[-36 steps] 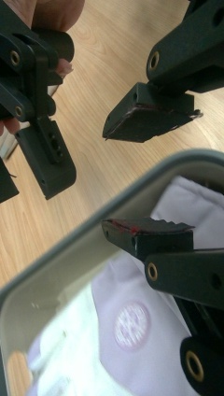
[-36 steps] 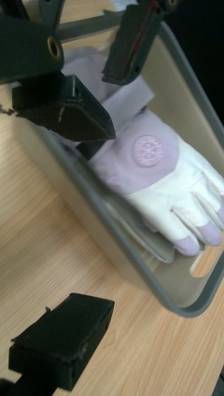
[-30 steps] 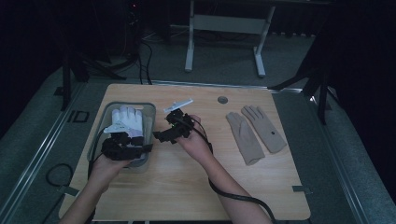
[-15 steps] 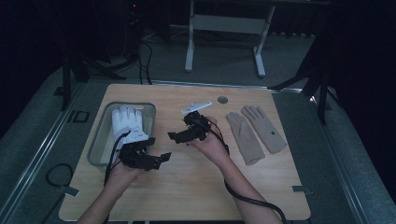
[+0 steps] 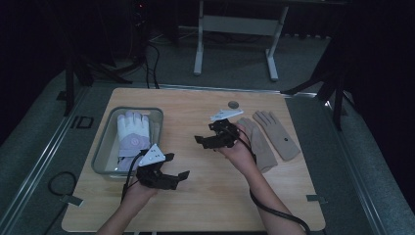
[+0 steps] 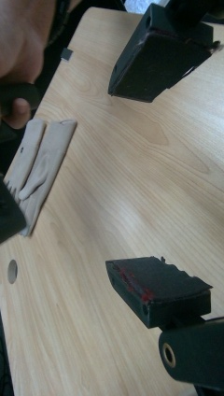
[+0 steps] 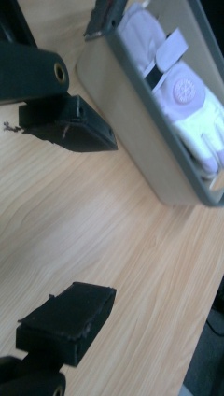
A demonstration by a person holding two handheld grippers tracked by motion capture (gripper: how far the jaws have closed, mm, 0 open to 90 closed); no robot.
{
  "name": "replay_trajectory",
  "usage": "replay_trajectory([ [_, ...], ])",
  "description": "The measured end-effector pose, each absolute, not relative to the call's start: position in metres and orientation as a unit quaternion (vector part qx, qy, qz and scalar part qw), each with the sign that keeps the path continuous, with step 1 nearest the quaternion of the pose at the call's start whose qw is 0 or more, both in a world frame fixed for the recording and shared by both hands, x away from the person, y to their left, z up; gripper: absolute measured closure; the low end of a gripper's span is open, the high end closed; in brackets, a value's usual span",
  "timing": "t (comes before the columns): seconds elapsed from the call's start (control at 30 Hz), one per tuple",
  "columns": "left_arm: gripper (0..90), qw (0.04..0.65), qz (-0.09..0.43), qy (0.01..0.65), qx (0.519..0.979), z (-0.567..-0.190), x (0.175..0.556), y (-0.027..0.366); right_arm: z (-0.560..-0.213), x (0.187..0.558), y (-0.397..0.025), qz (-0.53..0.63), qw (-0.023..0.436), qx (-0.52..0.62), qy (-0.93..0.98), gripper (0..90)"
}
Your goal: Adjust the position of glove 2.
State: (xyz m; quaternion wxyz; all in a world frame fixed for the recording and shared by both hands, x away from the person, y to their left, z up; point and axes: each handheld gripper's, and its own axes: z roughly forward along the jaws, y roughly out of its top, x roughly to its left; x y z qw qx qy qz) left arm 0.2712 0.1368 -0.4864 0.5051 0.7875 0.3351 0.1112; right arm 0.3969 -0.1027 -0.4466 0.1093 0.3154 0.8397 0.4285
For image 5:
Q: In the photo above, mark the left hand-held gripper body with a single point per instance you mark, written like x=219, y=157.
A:
x=156, y=178

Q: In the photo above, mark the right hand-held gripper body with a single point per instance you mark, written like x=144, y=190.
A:
x=225, y=135

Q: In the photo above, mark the purple and white glove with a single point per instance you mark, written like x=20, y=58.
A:
x=133, y=130

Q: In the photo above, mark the clear plastic bin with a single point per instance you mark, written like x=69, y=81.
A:
x=104, y=147

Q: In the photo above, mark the person's right hand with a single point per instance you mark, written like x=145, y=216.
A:
x=239, y=153

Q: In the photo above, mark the person's left hand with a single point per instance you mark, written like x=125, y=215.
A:
x=137, y=196

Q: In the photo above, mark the grey round table grommet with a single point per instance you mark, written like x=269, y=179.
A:
x=233, y=104

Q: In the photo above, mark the plain beige glove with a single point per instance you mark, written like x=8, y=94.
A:
x=261, y=147

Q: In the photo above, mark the beige glove with dark dot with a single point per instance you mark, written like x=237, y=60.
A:
x=280, y=137

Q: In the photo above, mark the grey tape piece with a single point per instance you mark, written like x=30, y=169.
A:
x=72, y=200
x=315, y=198

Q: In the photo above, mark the metal floor strip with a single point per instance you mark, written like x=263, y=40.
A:
x=42, y=156
x=352, y=163

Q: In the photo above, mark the black stand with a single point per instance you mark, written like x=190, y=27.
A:
x=69, y=91
x=339, y=98

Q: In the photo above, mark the dark equipment with red light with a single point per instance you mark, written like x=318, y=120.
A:
x=140, y=26

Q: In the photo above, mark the white metal desk frame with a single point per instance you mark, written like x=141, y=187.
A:
x=241, y=25

